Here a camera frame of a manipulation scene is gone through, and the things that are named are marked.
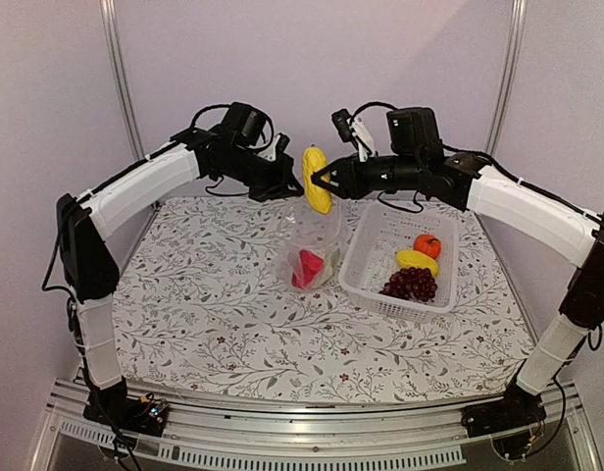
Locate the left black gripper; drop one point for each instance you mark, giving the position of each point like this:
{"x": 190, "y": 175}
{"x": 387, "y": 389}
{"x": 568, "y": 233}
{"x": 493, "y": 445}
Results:
{"x": 279, "y": 188}

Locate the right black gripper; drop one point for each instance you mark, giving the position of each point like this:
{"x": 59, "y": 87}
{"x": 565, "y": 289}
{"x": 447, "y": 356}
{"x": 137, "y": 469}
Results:
{"x": 350, "y": 182}

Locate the clear zip top bag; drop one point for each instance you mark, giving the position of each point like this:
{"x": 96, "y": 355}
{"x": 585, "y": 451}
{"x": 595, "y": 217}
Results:
{"x": 302, "y": 227}

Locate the red bell pepper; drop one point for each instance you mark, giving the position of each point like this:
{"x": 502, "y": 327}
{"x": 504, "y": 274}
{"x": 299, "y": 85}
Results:
{"x": 310, "y": 266}

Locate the yellow lemon back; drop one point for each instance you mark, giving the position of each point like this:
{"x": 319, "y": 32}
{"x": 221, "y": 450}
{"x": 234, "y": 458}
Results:
{"x": 407, "y": 259}

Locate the orange mandarin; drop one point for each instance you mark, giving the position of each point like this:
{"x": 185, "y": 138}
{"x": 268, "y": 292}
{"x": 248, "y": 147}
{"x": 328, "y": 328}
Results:
{"x": 429, "y": 245}

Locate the dark red grapes bunch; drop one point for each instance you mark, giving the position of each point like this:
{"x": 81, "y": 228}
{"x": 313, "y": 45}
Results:
{"x": 411, "y": 284}

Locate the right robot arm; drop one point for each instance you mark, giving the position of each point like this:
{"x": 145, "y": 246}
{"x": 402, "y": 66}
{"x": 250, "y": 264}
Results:
{"x": 472, "y": 180}

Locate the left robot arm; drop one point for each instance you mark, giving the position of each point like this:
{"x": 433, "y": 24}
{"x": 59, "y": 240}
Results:
{"x": 87, "y": 221}

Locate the white plastic basket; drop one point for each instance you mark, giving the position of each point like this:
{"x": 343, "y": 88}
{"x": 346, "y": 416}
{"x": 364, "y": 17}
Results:
{"x": 370, "y": 261}

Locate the floral tablecloth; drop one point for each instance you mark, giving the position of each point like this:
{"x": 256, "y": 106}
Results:
{"x": 199, "y": 307}

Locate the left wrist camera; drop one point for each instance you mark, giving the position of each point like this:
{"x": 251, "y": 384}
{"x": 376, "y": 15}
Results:
{"x": 243, "y": 124}

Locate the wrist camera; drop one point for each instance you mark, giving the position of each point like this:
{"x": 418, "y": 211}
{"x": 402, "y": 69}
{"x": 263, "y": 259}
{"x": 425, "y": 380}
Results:
{"x": 412, "y": 128}
{"x": 243, "y": 124}

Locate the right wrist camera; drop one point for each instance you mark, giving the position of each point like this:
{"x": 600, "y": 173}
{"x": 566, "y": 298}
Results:
{"x": 412, "y": 128}

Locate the aluminium front rail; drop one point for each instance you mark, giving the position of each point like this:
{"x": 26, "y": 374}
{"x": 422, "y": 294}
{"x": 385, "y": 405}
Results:
{"x": 208, "y": 431}

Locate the left aluminium post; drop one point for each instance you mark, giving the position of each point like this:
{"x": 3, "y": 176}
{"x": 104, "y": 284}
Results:
{"x": 112, "y": 36}

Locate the aluminium post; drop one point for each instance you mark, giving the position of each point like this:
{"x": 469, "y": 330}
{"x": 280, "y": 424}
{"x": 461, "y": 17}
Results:
{"x": 112, "y": 36}
{"x": 510, "y": 64}

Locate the right aluminium post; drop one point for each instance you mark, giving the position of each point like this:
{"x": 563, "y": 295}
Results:
{"x": 510, "y": 64}

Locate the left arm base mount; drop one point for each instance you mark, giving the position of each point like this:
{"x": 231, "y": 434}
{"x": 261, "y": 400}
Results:
{"x": 146, "y": 415}

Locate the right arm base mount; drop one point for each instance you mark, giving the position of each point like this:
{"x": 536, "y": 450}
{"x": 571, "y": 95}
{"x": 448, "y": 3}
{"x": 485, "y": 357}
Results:
{"x": 514, "y": 423}

